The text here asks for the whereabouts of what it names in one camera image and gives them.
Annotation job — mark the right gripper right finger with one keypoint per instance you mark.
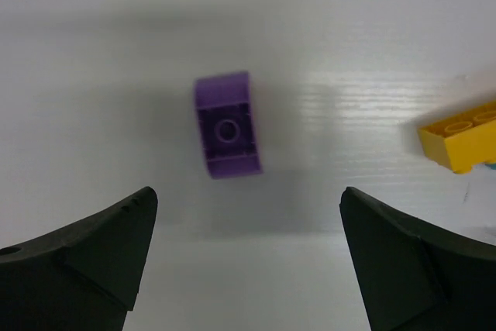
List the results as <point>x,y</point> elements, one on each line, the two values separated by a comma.
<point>414,275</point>

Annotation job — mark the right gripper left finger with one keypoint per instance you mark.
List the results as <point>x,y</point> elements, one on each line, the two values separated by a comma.
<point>84,276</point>

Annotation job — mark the yellow and teal lego block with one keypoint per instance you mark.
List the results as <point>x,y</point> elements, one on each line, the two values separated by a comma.
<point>462,141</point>

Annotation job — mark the purple arch lego brick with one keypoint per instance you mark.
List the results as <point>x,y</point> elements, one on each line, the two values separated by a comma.
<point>225,121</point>

